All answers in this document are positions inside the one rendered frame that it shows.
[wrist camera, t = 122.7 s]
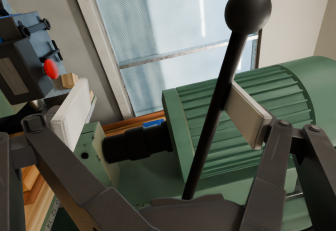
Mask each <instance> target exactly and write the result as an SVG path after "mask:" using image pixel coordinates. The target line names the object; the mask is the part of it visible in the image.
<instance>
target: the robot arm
mask: <svg viewBox="0 0 336 231"><path fill-rule="evenodd" d="M91 107H92V105H91V98H90V91H89V83H88V79H87V78H79V79H78V81H77V82H76V84H75V85H74V87H73V88H72V90H71V91H70V93H69V94H68V96H67V97H66V99H65V100H64V102H63V103H62V105H55V106H53V107H51V108H50V109H49V110H48V111H47V113H46V114H45V115H44V114H40V113H35V114H30V115H28V116H25V117H24V118H22V119H21V121H20V123H21V126H22V129H23V132H24V134H23V135H19V136H14V137H9V135H8V133H6V132H0V231H26V221H25V207H24V193H23V179H22V168H25V167H29V166H32V165H35V166H36V168H37V169H38V171H39V172H40V174H41V175H42V176H43V178H44V179H45V181H46V182H47V184H48V185H49V187H50V188H51V190H52V191H53V192H54V194H55V195H56V197H57V198H58V200H59V201H60V203H61V204H62V205H63V207H64V208H65V210H66V211H67V213H68V214H69V216H70V217H71V219H72V220H73V221H74V223H75V224H76V226H77V227H78V229H79V230H80V231H281V228H282V221H283V214H284V206H285V199H286V190H285V189H284V187H285V180H286V174H287V167H288V161H289V155H290V154H291V155H292V158H293V161H294V165H295V168H296V172H297V175H298V179H299V182H300V185H301V189H302V192H303V196H304V199H305V203H306V206H307V209H308V213H309V216H310V220H311V223H312V227H313V230H314V231H336V149H335V148H334V146H333V144H332V142H331V141H330V139H329V137H328V136H327V134H326V132H325V131H324V130H323V129H322V128H320V127H319V126H317V125H313V124H305V125H304V127H303V129H300V128H294V127H293V125H292V124H291V123H290V122H288V121H285V120H282V119H277V118H276V117H275V116H274V115H273V114H272V113H271V112H270V111H268V110H267V109H266V108H265V107H264V106H263V105H261V104H259V103H257V102H256V101H255V100H254V99H253V98H252V97H251V96H250V95H249V94H248V93H246V92H245V91H244V90H243V89H242V88H241V87H240V86H239V85H238V84H237V83H236V82H235V81H234V80H233V82H232V85H231V88H230V91H229V94H228V97H227V100H226V103H225V106H224V110H225V112H226V113H227V115H228V116H229V117H230V119H231V120H232V122H233V123H234V124H235V126H236V127H237V129H238V130H239V131H240V133H241V134H242V136H243V137H244V138H245V140H246V141H247V143H248V144H249V145H250V147H251V148H252V149H253V150H260V149H261V148H262V145H263V142H264V143H265V146H264V149H263V151H262V154H261V158H260V161H259V164H258V167H257V170H256V173H255V175H254V178H253V181H252V184H251V187H250V190H249V193H248V196H247V199H246V202H245V205H244V207H242V206H241V205H239V204H237V203H235V202H233V201H230V200H227V199H224V197H223V195H222V193H216V194H205V195H202V196H199V197H196V198H193V199H190V200H184V199H178V198H172V197H163V198H151V201H150V205H148V206H146V207H144V208H142V209H140V210H139V211H137V210H136V209H135V208H134V207H133V206H132V205H131V204H130V203H129V202H128V201H127V200H126V199H125V198H124V197H123V196H122V195H121V194H120V193H119V192H118V191H117V190H116V189H115V188H113V187H112V186H110V187H109V188H107V187H106V186H105V185H104V184H103V183H102V182H101V181H100V180H99V179H98V178H97V177H96V176H95V175H94V174H93V173H92V172H91V171H90V170H89V169H88V167H87V166H86V165H85V164H84V163H83V162H82V161H81V160H80V159H79V158H78V157H77V156H76V155H75V154H74V153H73V152H74V149H75V147H76V144H77V142H78V139H79V137H80V134H81V132H82V129H83V127H84V124H85V122H86V119H87V117H88V114H89V112H90V109H91Z"/></svg>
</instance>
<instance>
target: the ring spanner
mask: <svg viewBox="0 0 336 231"><path fill-rule="evenodd" d="M44 28H46V29H47V30H50V29H51V25H50V23H49V21H48V20H47V19H46V18H43V19H42V23H39V24H36V25H33V26H30V27H26V26H25V25H20V27H19V31H20V34H21V35H22V36H23V37H24V38H25V37H26V38H28V39H30V38H31V34H32V33H35V32H37V31H40V30H42V29H44ZM24 30H25V32H26V34H27V35H26V34H25V32H24Z"/></svg>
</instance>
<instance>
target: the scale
mask: <svg viewBox="0 0 336 231"><path fill-rule="evenodd" d="M94 107H95V104H94V102H93V103H92V106H91V108H90V111H89V114H88V116H87V119H86V122H85V124H87V123H89V121H90V118H91V115H92V113H93V110H94ZM60 203H61V202H60V201H59V199H58V198H56V200H55V203H54V205H53V208H52V211H51V213H50V216H49V219H48V221H47V224H46V226H45V229H44V231H51V228H52V225H53V223H54V220H55V217H56V214H57V211H58V208H59V206H60Z"/></svg>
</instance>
